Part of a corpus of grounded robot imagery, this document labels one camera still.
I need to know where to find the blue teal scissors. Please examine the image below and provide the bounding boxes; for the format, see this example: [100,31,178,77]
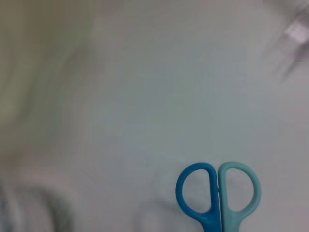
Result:
[175,161,262,232]

